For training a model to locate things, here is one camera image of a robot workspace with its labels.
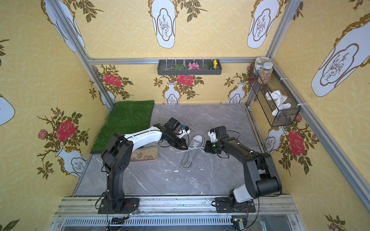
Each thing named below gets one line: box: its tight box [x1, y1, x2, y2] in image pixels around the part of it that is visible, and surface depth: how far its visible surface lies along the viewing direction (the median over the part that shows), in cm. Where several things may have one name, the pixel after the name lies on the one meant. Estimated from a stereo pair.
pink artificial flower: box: [187, 61, 200, 70], surface depth 90 cm
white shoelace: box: [175, 141, 205, 154], surface depth 92 cm
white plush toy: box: [265, 90, 292, 117], surface depth 73 cm
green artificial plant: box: [170, 63, 188, 70], surface depth 90 cm
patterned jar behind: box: [253, 56, 272, 76], surface depth 88 cm
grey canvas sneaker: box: [181, 134, 204, 170], surface depth 92 cm
